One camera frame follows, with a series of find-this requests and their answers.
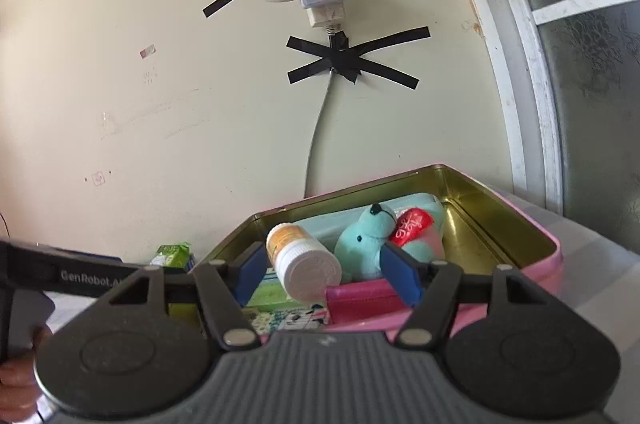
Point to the small pink wall sticker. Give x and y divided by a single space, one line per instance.
147 52

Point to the light blue fabric pouch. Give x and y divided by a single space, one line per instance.
410 200

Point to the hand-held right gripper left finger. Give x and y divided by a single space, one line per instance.
250 275

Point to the black tape cross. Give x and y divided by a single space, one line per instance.
345 59

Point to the white framed frosted window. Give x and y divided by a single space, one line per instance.
520 54

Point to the teal plush toy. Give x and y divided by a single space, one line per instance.
365 244

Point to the pink biscuit tin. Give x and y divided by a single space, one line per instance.
500 224

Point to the white pill bottle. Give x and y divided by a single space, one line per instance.
305 264

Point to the person's left hand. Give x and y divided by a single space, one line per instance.
17 381

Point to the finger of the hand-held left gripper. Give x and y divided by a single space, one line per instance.
181 290

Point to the magenta wallet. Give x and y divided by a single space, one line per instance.
360 304

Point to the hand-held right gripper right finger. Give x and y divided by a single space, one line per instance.
400 277

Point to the green white flat packet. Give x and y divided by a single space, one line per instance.
270 294

